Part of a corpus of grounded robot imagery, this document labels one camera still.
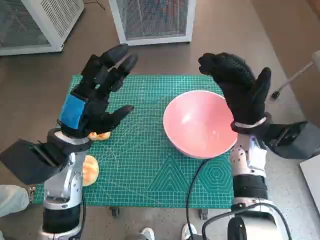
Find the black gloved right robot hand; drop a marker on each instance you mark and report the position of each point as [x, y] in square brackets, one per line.
[240, 95]

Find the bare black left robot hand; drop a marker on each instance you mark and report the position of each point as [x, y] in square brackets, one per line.
[97, 75]

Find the pink bowl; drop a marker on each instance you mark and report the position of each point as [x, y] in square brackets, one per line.
[195, 125]

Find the twisted orange toy bread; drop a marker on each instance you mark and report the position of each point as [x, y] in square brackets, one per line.
[101, 136]

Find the round toy bread bun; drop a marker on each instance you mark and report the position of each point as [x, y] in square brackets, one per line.
[91, 170]

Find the grey chair with silver leg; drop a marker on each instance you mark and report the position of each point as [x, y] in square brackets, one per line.
[292, 78]

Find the white cabinet with mesh door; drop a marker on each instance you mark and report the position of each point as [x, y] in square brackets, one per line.
[155, 40]

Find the green cutting mat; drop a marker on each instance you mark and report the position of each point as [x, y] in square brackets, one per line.
[140, 150]

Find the white board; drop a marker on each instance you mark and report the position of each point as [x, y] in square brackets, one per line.
[312, 175]

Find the black table caster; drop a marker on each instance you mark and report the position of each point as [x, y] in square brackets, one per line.
[115, 212]
[203, 214]

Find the white foot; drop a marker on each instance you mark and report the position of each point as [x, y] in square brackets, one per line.
[187, 231]
[148, 233]

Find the person's leg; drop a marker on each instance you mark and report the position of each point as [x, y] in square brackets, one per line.
[12, 200]

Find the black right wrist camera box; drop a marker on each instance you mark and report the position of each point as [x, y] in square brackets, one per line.
[295, 140]

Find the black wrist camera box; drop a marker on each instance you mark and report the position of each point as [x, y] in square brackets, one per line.
[22, 162]
[295, 140]

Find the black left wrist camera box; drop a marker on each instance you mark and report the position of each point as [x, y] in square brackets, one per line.
[22, 162]

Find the silver metal bracket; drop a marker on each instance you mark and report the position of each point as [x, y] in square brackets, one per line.
[31, 193]

